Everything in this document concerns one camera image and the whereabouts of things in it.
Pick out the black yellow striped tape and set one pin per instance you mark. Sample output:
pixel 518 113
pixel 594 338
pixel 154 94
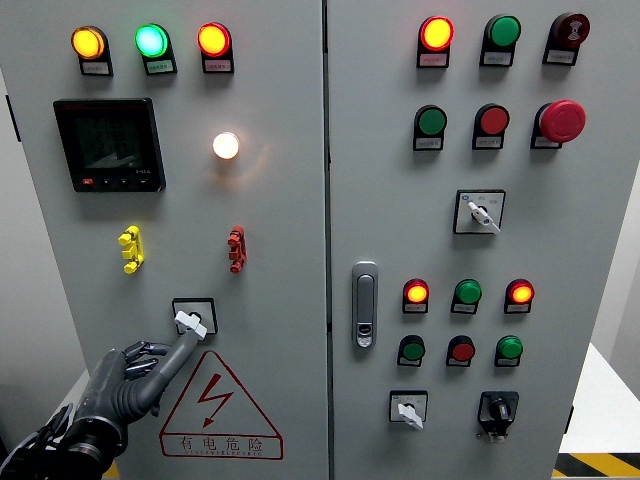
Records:
pixel 600 465
pixel 112 471

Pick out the red warning triangle sticker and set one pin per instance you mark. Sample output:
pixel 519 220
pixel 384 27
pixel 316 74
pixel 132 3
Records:
pixel 220 442

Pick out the pale grey cabinet door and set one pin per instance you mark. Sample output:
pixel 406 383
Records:
pixel 280 225
pixel 390 200

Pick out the black display meter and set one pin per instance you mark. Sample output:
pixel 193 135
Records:
pixel 108 145

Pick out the small white round lamp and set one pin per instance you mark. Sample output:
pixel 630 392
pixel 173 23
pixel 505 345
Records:
pixel 225 145

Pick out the silver door lock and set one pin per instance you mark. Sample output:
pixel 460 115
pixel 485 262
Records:
pixel 365 299

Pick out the tall black cabinet hinge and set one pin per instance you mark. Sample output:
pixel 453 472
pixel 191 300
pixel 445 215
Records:
pixel 13 120

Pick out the small black label plate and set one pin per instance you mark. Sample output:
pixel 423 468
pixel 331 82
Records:
pixel 160 66
pixel 462 308
pixel 414 308
pixel 559 57
pixel 428 143
pixel 487 143
pixel 516 308
pixel 506 362
pixel 496 58
pixel 433 59
pixel 457 363
pixel 95 67
pixel 217 65
pixel 544 142
pixel 408 362

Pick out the small green push button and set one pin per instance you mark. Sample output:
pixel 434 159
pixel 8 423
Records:
pixel 509 347
pixel 412 350

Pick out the small red round lamp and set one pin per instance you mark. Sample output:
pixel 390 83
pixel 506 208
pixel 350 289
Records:
pixel 520 292
pixel 416 292

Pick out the yellow round lamp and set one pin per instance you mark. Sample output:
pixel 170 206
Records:
pixel 88 42

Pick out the bright green round lamp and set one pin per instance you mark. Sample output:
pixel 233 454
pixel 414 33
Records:
pixel 151 40

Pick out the small red push button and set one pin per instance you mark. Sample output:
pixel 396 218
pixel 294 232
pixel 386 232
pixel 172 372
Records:
pixel 461 350

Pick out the large red round lamp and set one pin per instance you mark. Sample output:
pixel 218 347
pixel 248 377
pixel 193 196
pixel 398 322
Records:
pixel 214 39
pixel 436 33

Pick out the small green round lamp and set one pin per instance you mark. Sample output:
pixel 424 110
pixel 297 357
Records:
pixel 468 291

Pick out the large green push button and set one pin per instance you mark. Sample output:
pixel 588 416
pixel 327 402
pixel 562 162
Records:
pixel 432 120

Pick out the small black cabinet hinge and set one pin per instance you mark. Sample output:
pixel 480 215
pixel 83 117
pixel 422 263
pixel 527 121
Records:
pixel 569 420

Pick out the large red push button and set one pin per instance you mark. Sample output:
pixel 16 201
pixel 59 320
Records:
pixel 494 120

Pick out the large red stop button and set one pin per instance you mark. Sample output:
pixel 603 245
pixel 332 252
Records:
pixel 562 121

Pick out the large dark green lamp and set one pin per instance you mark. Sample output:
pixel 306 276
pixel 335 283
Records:
pixel 504 31

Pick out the dark red buzzer lamp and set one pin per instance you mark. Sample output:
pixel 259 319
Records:
pixel 572 28

